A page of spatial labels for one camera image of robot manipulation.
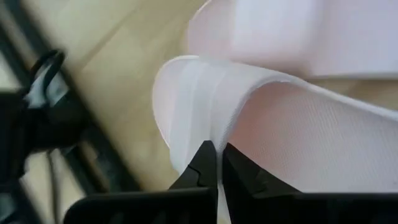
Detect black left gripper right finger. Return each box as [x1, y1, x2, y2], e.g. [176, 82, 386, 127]
[221, 142, 398, 224]

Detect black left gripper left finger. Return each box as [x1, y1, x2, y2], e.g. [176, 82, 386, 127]
[63, 139, 219, 224]

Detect pink slide sandal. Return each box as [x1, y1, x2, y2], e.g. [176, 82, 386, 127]
[186, 0, 398, 79]
[151, 55, 398, 224]

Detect black aluminium frame rails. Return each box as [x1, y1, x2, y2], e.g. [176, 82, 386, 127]
[0, 0, 142, 224]

